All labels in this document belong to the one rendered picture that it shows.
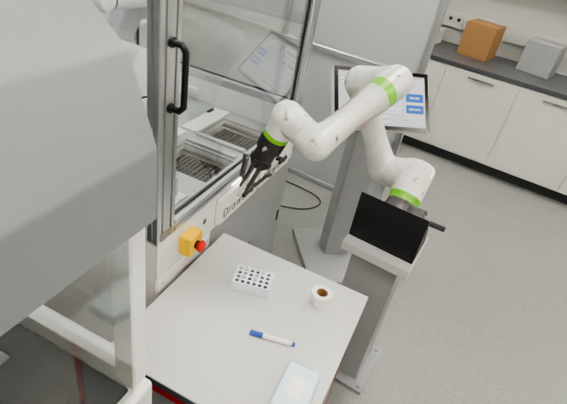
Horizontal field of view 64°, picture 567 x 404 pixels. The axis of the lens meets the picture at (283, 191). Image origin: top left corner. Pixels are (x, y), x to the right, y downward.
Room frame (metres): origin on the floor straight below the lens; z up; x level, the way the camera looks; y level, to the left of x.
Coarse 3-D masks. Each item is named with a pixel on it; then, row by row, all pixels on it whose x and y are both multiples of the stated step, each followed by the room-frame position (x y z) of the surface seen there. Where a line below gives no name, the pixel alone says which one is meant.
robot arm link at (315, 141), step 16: (368, 96) 1.46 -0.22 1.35; (384, 96) 1.48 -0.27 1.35; (336, 112) 1.39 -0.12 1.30; (352, 112) 1.39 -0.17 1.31; (368, 112) 1.42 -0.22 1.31; (304, 128) 1.28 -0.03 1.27; (320, 128) 1.30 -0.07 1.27; (336, 128) 1.32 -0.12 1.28; (352, 128) 1.36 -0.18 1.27; (304, 144) 1.26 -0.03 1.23; (320, 144) 1.25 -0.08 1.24; (336, 144) 1.29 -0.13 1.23; (320, 160) 1.27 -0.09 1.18
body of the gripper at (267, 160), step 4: (256, 148) 1.36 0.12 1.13; (252, 152) 1.38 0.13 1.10; (256, 152) 1.35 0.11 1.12; (260, 152) 1.34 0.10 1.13; (252, 156) 1.38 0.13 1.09; (256, 156) 1.35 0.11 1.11; (260, 156) 1.34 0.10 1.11; (264, 156) 1.34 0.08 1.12; (268, 156) 1.34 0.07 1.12; (252, 160) 1.38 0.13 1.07; (256, 160) 1.37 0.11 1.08; (260, 160) 1.34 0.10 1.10; (264, 160) 1.34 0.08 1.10; (268, 160) 1.34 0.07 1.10; (272, 160) 1.35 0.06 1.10; (256, 164) 1.37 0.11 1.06; (264, 164) 1.36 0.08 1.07; (268, 164) 1.36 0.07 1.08; (256, 168) 1.37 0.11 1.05; (264, 168) 1.36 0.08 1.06; (268, 168) 1.36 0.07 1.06
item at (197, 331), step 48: (240, 240) 1.31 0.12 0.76; (192, 288) 1.03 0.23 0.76; (288, 288) 1.11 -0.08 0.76; (336, 288) 1.16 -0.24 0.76; (192, 336) 0.85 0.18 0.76; (240, 336) 0.89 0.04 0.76; (288, 336) 0.92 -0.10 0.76; (336, 336) 0.95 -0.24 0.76; (192, 384) 0.71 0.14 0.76; (240, 384) 0.73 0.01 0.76
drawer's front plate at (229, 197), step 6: (252, 174) 1.52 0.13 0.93; (240, 180) 1.46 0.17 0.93; (234, 186) 1.41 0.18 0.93; (228, 192) 1.36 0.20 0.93; (234, 192) 1.39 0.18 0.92; (252, 192) 1.54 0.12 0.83; (222, 198) 1.32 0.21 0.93; (228, 198) 1.35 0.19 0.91; (234, 198) 1.39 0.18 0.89; (246, 198) 1.50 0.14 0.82; (222, 204) 1.31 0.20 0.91; (228, 204) 1.35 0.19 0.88; (234, 204) 1.40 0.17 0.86; (240, 204) 1.45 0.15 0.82; (216, 210) 1.30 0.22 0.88; (222, 210) 1.31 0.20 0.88; (228, 210) 1.36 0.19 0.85; (234, 210) 1.40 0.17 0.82; (216, 216) 1.30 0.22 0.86; (222, 216) 1.32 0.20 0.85; (228, 216) 1.36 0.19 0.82; (216, 222) 1.30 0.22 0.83; (222, 222) 1.32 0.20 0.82
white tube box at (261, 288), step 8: (240, 272) 1.12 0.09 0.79; (248, 272) 1.12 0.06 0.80; (256, 272) 1.13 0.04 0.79; (272, 272) 1.13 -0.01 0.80; (232, 280) 1.06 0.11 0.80; (240, 280) 1.07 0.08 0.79; (248, 280) 1.08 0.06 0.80; (264, 280) 1.09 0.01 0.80; (272, 280) 1.11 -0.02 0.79; (232, 288) 1.06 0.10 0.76; (240, 288) 1.06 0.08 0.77; (248, 288) 1.06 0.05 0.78; (256, 288) 1.05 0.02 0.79; (264, 288) 1.05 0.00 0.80; (264, 296) 1.05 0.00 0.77
